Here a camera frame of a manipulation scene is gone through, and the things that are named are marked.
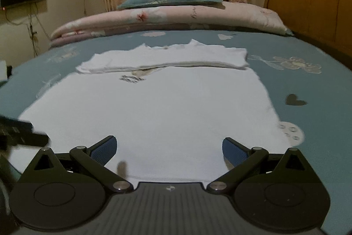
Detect wooden headboard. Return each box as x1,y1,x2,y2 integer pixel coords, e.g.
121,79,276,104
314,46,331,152
263,0,352,70

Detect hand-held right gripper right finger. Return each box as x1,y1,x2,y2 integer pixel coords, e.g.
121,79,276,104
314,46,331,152
206,137,306,194

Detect pink floral quilt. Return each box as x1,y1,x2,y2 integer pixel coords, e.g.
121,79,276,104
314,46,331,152
49,1,292,48

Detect wall cables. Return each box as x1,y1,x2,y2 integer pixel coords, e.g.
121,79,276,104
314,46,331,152
4,2,47,56

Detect white printed t-shirt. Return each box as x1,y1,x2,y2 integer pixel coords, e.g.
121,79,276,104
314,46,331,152
18,38,296,186

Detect blue floral bed sheet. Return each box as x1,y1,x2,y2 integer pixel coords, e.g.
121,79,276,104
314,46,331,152
0,28,352,235

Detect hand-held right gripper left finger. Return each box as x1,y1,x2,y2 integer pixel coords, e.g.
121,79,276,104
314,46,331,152
33,135,135,194

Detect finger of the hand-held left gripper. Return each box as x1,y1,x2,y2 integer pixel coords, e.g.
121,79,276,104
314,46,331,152
0,115,34,133
0,130,50,151

